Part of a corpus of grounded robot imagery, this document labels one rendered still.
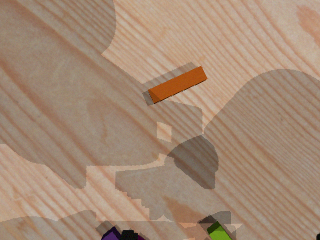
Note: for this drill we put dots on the lime green rod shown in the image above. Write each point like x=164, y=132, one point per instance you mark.
x=217, y=232

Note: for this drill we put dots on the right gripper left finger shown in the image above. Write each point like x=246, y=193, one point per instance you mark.
x=129, y=235

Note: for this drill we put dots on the purple rod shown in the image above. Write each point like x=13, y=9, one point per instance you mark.
x=112, y=234

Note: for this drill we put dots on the orange rectangular rod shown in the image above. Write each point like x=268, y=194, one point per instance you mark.
x=177, y=84

